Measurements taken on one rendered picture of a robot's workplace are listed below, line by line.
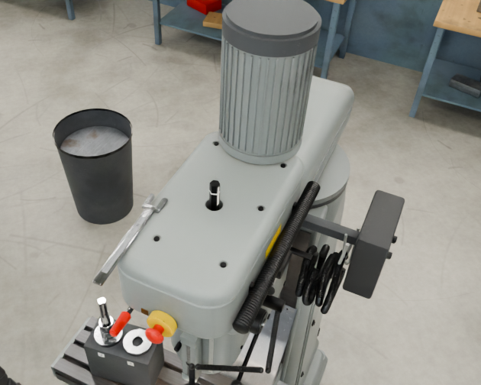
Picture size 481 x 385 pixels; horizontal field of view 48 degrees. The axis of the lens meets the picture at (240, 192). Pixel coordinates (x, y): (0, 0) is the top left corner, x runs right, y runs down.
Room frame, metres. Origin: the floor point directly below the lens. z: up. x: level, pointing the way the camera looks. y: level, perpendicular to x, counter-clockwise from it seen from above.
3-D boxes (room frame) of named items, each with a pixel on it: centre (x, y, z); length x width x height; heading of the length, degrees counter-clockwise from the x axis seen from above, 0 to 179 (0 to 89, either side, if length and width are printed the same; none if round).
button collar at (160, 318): (0.59, 0.14, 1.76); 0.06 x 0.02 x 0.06; 69
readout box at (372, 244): (0.96, -0.37, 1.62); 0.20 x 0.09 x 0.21; 159
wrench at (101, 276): (0.69, 0.21, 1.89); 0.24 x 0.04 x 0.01; 162
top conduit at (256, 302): (0.78, -0.10, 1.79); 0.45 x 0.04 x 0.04; 159
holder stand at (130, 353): (0.91, 0.34, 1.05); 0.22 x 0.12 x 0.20; 77
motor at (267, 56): (1.04, -0.04, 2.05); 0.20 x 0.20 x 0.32
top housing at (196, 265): (0.82, 0.05, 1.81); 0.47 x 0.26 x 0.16; 159
